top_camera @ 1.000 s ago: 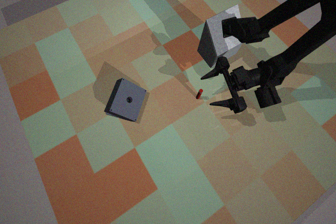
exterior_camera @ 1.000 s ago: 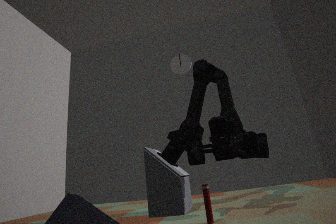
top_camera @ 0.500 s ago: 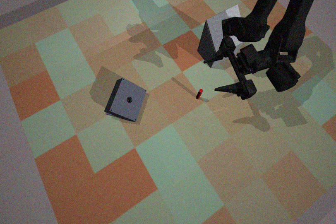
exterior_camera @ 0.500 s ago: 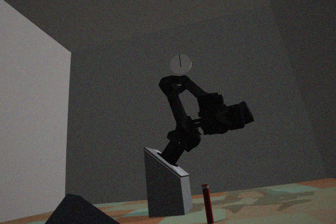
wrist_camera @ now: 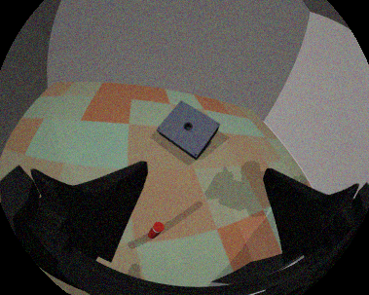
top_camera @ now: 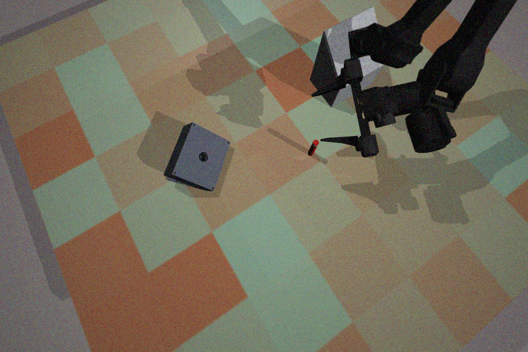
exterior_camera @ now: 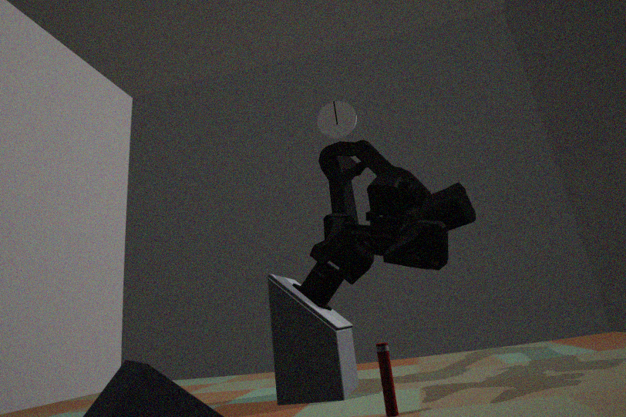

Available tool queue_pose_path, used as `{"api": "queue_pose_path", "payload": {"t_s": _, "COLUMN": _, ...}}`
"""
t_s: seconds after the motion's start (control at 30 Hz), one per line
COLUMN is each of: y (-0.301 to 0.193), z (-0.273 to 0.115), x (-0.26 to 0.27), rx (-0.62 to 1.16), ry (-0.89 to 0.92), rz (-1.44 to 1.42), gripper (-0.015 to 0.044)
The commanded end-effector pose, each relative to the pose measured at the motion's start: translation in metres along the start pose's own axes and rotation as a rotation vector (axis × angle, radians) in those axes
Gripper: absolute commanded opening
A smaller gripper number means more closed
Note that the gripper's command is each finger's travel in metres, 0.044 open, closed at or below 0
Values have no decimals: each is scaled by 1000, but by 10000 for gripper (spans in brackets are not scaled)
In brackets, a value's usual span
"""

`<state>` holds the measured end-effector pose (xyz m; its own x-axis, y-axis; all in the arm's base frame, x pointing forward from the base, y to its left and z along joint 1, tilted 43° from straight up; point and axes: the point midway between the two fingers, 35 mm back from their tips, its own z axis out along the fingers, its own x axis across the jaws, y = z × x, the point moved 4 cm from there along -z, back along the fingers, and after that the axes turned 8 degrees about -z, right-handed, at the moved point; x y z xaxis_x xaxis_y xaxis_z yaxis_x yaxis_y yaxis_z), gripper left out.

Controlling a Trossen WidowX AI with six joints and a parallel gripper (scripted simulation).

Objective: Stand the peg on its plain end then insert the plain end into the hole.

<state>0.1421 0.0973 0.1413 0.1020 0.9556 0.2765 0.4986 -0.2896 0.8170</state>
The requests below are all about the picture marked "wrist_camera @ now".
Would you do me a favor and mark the dark grey sloped panel with hole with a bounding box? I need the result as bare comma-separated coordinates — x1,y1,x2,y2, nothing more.
158,99,220,160

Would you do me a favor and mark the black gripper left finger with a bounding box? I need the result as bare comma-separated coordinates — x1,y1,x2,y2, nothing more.
30,161,148,262

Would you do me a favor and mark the dark red peg with white band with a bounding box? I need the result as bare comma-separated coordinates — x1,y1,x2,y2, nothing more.
148,222,165,240

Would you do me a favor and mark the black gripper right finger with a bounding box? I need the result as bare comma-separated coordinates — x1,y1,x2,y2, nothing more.
263,167,359,264

